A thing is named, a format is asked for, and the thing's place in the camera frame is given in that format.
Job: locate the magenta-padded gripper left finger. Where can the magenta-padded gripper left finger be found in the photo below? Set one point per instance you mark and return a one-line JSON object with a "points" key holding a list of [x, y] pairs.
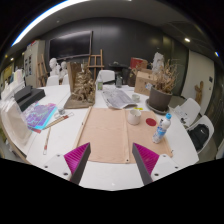
{"points": [[77, 156]]}

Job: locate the grey printed newspaper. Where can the grey printed newspaper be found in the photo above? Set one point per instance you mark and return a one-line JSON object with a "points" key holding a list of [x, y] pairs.
{"points": [[116, 98]]}

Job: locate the spray bottle with green label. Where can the spray bottle with green label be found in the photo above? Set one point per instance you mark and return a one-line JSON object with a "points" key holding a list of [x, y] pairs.
{"points": [[99, 84]]}

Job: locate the black flat box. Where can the black flat box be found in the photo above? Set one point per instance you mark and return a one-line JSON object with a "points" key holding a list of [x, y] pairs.
{"points": [[22, 93], [33, 98]]}

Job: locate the white drink bottle blue cap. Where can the white drink bottle blue cap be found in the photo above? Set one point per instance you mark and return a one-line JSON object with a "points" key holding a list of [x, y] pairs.
{"points": [[161, 130]]}

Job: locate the black wall screen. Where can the black wall screen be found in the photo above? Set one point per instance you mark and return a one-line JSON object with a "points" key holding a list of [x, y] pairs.
{"points": [[70, 45]]}

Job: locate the light wooden drawing board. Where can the light wooden drawing board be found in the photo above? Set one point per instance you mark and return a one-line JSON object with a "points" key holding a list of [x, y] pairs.
{"points": [[106, 133]]}

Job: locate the small white cup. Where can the small white cup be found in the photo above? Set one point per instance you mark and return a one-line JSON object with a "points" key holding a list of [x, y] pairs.
{"points": [[136, 97]]}

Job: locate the flat round red coaster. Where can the flat round red coaster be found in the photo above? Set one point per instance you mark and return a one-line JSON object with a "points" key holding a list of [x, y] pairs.
{"points": [[151, 122]]}

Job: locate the white plaster bust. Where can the white plaster bust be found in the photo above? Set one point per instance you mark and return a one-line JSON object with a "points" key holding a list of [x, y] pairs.
{"points": [[63, 70], [53, 66]]}

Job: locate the white plastic chair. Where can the white plastic chair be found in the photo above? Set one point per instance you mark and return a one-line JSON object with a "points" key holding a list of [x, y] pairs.
{"points": [[192, 108], [208, 123], [106, 76], [52, 81]]}

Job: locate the white ceramic mug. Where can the white ceramic mug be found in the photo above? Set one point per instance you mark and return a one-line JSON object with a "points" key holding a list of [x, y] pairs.
{"points": [[134, 117]]}

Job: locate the white paper stack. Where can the white paper stack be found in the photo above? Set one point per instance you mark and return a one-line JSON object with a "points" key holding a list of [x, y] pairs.
{"points": [[181, 115]]}

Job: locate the colourful purple art print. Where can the colourful purple art print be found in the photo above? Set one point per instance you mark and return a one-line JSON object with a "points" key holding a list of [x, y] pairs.
{"points": [[40, 115]]}

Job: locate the dark spray bottle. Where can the dark spray bottle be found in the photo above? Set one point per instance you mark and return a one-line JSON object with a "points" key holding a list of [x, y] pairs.
{"points": [[119, 81]]}

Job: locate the brown cardboard box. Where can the brown cardboard box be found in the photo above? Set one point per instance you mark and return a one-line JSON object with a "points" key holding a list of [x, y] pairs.
{"points": [[143, 83]]}

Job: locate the black backpack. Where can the black backpack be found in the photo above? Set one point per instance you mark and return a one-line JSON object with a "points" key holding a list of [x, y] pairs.
{"points": [[199, 136]]}

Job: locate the wooden figure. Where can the wooden figure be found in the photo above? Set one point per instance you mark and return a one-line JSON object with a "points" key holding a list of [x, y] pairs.
{"points": [[199, 93]]}

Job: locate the grey plant saucer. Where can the grey plant saucer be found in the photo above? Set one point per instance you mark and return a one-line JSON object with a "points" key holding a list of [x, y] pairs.
{"points": [[150, 108]]}

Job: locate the small glass jar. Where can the small glass jar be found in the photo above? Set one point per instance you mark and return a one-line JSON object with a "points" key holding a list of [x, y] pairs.
{"points": [[61, 111]]}

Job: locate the red box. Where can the red box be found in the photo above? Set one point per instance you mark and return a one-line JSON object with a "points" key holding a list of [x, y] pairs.
{"points": [[138, 63]]}

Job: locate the small yellow object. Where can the small yellow object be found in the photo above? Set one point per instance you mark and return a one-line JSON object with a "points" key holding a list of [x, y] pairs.
{"points": [[138, 108]]}

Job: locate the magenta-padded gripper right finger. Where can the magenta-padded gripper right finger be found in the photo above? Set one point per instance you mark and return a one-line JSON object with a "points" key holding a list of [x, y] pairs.
{"points": [[146, 156]]}

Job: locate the long paint brush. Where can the long paint brush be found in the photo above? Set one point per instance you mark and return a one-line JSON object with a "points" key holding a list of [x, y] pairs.
{"points": [[47, 141]]}

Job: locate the dry plant in grey pot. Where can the dry plant in grey pot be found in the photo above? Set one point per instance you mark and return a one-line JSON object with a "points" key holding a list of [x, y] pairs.
{"points": [[160, 98]]}

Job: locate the wooden easel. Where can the wooden easel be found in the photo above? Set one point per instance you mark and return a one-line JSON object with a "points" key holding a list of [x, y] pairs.
{"points": [[42, 71], [96, 63]]}

